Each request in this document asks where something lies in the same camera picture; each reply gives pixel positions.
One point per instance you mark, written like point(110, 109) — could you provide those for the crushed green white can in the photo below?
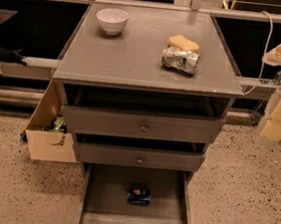
point(184, 61)

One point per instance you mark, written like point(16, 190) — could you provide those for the grey middle drawer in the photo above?
point(140, 157)

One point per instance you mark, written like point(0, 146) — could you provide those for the blue pepsi can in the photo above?
point(139, 196)

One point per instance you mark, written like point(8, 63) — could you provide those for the grey drawer cabinet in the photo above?
point(126, 73)

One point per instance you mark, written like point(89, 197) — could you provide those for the green item in box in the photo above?
point(59, 125)

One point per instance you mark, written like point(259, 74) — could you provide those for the black cloth on shelf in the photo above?
point(12, 56)

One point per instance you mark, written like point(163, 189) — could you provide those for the cardboard box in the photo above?
point(43, 141)

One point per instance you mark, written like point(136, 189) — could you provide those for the grey top drawer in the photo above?
point(141, 124)

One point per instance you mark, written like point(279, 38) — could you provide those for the yellow sponge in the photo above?
point(183, 43)

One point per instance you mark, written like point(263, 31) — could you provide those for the grey open bottom drawer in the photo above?
point(105, 196)

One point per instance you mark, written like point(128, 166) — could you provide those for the white ceramic bowl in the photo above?
point(112, 21)

